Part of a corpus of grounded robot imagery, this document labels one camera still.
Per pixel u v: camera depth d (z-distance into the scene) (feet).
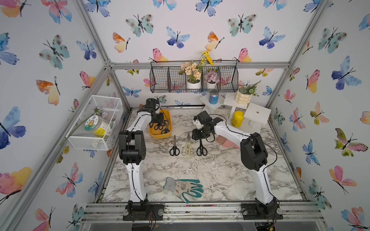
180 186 2.65
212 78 2.91
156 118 3.01
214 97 3.22
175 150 3.15
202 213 2.47
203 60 2.75
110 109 2.64
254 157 1.82
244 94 2.84
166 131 3.49
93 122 2.10
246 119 3.21
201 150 3.16
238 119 3.27
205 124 2.53
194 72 2.64
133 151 1.89
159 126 3.25
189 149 3.15
